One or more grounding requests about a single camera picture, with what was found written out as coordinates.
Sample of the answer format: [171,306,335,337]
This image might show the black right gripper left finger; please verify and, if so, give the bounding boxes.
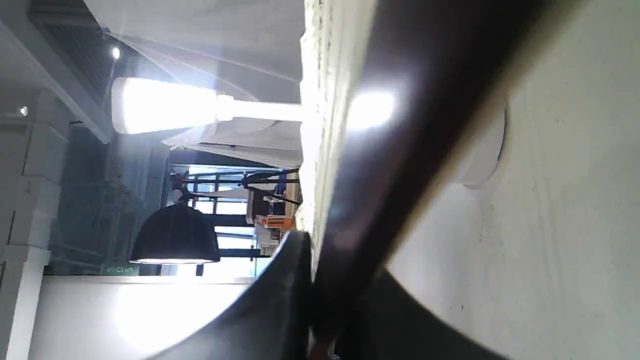
[153,231,312,360]

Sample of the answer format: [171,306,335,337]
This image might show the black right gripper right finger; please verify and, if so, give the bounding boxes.
[334,271,505,360]

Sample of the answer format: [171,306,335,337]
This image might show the folding paper fan maroon ribs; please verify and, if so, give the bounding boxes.
[311,0,582,313]

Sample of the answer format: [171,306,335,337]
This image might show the black pendant lamp shade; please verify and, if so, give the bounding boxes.
[129,203,221,265]

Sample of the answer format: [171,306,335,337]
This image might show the white desk lamp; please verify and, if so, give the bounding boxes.
[110,76,509,188]

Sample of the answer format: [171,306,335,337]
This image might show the grey backdrop curtain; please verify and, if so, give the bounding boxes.
[86,0,306,169]

